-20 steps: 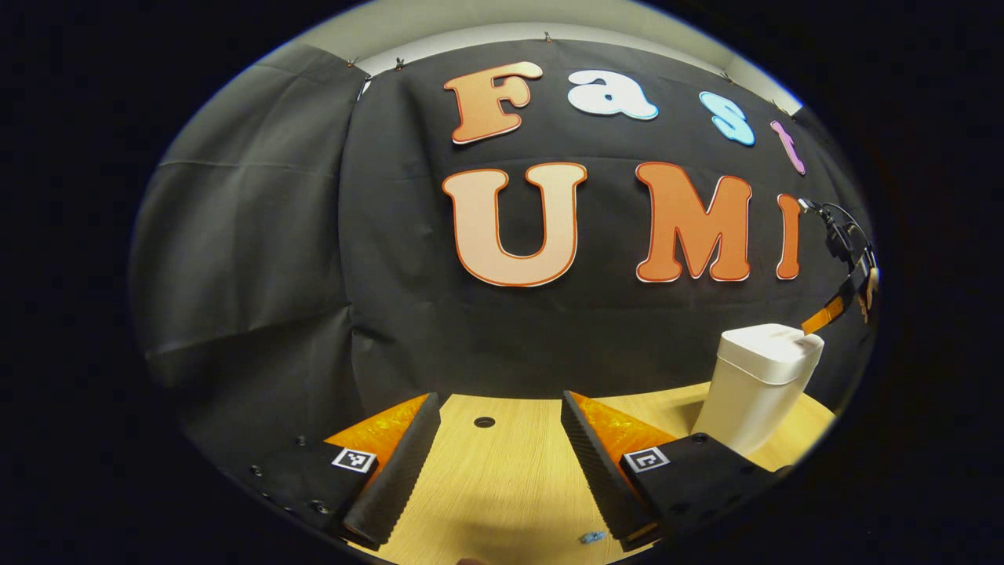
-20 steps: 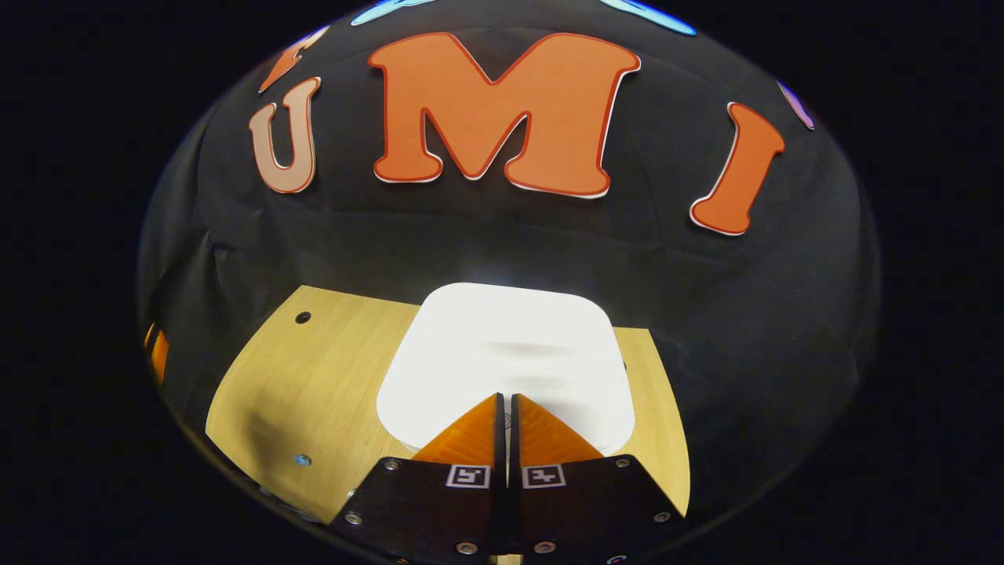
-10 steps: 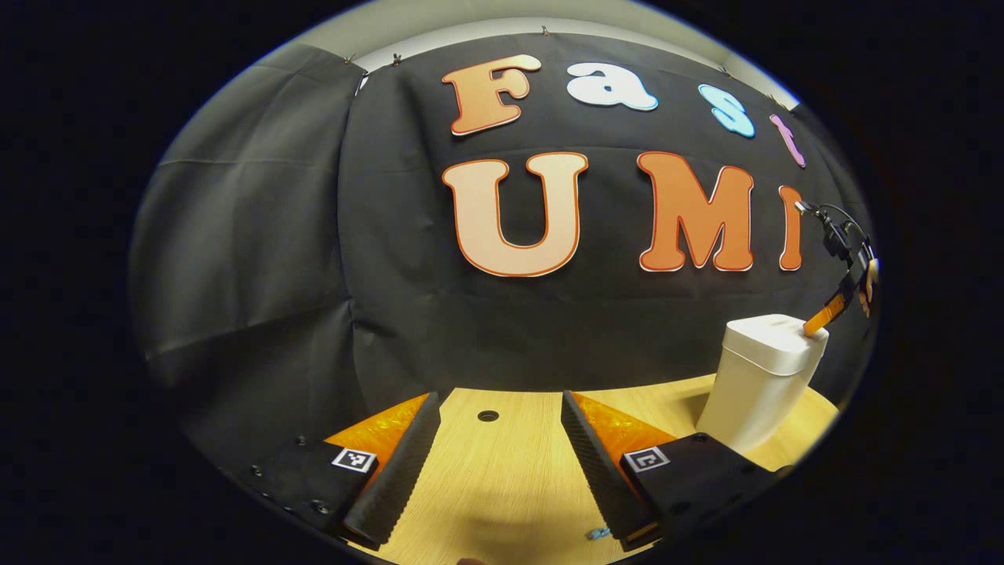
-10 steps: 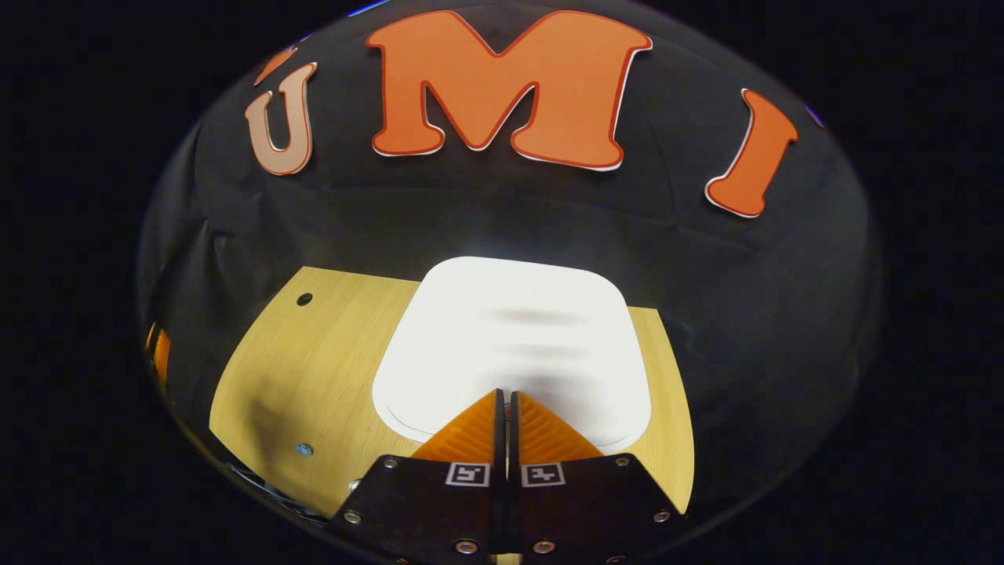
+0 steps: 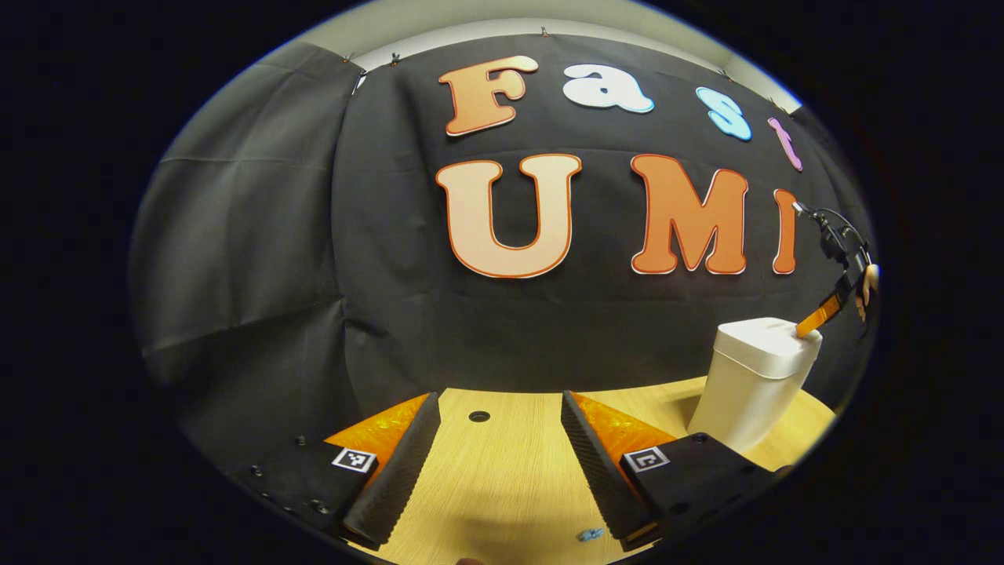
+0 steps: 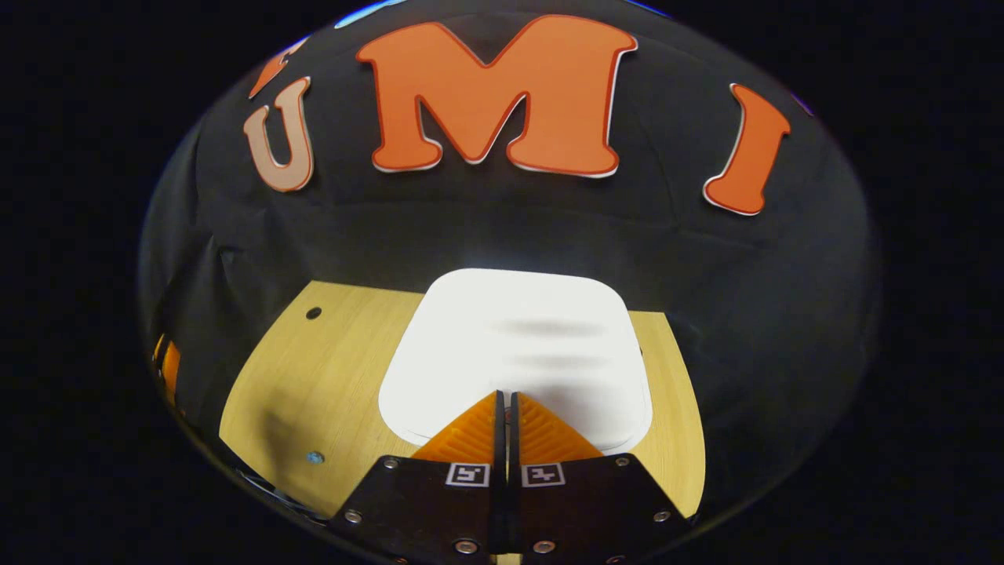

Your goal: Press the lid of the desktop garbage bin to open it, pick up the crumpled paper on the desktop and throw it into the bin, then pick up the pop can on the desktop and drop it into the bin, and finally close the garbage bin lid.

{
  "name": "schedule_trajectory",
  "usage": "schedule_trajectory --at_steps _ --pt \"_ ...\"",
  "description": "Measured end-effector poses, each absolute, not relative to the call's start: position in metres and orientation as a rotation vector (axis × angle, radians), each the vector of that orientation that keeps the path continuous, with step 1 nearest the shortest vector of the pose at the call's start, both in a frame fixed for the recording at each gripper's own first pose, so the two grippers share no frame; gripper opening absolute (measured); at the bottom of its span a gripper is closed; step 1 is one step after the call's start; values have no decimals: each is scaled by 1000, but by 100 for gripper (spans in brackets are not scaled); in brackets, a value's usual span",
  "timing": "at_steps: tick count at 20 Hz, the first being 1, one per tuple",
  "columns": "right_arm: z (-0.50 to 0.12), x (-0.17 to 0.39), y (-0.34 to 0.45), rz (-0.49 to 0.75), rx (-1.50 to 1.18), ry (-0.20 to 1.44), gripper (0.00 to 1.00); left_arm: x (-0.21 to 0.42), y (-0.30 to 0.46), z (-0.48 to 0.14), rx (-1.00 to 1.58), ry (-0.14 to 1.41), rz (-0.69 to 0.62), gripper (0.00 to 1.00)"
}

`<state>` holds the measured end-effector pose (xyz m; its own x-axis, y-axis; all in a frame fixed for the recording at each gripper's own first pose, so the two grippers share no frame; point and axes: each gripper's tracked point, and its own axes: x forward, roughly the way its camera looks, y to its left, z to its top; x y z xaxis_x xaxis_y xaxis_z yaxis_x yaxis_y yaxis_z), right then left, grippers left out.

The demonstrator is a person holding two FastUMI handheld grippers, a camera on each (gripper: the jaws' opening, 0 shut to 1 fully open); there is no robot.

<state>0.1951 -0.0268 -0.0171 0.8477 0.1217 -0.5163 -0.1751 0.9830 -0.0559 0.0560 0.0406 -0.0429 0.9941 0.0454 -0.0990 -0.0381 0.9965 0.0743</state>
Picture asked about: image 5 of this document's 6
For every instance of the white desktop garbage bin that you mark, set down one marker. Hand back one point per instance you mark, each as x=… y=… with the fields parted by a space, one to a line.
x=753 y=377

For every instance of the black backdrop cloth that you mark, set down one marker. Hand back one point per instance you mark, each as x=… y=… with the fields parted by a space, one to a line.
x=392 y=314

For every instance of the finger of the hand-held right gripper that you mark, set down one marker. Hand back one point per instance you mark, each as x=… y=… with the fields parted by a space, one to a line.
x=820 y=316

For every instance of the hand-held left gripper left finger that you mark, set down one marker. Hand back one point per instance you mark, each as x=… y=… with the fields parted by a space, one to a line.
x=400 y=479

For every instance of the blue paper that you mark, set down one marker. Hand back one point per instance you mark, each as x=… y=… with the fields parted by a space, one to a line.
x=590 y=534

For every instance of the wooden desktop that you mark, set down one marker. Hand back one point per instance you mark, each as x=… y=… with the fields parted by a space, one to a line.
x=502 y=486

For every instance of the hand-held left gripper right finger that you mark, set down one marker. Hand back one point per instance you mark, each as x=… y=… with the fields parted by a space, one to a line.
x=600 y=471

